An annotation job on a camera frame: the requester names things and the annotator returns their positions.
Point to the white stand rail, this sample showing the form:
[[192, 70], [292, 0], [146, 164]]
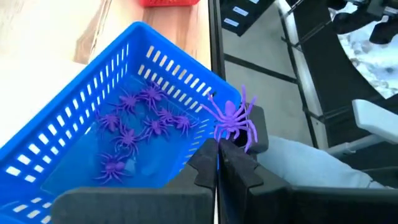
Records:
[[295, 46]]

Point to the person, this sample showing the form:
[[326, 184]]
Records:
[[295, 165]]

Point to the black box white labels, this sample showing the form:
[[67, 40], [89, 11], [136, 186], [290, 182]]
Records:
[[245, 15]]

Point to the light grey padded armrest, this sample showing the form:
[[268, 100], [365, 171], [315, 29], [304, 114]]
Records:
[[376, 119]]

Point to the blue plastic basket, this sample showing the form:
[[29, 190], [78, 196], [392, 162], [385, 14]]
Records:
[[62, 149]]

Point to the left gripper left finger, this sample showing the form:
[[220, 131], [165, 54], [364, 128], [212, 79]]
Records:
[[140, 208]]

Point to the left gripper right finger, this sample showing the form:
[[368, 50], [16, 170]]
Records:
[[311, 208]]

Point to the red plastic basket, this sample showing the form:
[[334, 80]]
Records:
[[168, 2]]

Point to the black aluminium table frame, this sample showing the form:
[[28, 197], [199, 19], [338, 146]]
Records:
[[216, 37]]

